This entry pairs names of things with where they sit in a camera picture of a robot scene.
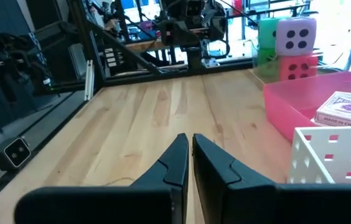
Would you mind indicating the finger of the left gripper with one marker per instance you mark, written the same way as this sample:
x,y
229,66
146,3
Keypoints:
x,y
218,29
175,34

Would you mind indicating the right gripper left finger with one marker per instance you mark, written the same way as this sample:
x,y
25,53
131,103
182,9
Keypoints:
x,y
116,205

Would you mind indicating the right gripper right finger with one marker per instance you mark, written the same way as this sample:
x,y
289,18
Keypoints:
x,y
256,202

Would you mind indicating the teal foam die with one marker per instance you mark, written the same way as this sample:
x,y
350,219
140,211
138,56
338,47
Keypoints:
x,y
267,32

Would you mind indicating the green foam die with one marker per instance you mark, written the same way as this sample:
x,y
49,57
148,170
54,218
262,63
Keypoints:
x,y
267,62

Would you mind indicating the purple foam die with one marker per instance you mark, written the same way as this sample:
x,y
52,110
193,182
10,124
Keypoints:
x,y
297,34

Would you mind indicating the red foam die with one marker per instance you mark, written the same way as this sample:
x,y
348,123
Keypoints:
x,y
298,68

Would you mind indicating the maroon playing card box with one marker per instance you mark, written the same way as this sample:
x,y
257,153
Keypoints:
x,y
346,109

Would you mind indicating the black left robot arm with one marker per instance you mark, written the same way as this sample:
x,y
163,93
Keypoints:
x,y
198,59

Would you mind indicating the white perforated basket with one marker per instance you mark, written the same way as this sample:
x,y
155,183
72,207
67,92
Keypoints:
x,y
334,168

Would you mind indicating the silver aluminium profile piece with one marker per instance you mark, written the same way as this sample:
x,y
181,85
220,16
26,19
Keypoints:
x,y
89,81

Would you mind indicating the pink plastic bin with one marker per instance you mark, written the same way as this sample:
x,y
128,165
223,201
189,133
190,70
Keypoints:
x,y
287,102

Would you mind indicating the black background machine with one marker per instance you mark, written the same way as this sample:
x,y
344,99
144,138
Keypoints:
x,y
7,62

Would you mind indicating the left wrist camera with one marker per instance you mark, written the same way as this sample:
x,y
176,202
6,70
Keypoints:
x,y
194,7

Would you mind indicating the black aluminium table frame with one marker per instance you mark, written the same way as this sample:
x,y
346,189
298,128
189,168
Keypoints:
x,y
125,51

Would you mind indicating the black white-faced box camera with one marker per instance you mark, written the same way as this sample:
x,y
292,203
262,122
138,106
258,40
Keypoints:
x,y
15,154

